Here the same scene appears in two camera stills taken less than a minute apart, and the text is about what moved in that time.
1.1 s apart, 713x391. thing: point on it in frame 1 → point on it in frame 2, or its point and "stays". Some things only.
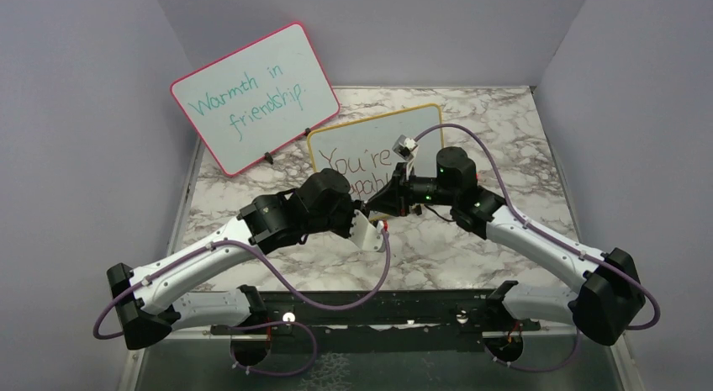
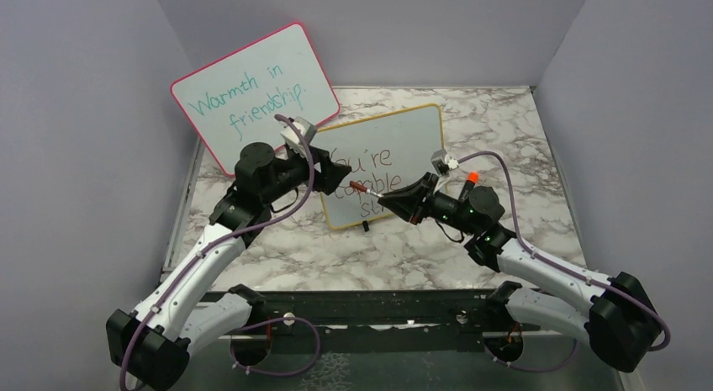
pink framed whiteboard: [250, 104] stays
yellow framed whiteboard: [364, 150] stays
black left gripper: [351, 206] → [332, 173]
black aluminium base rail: [376, 321] stays
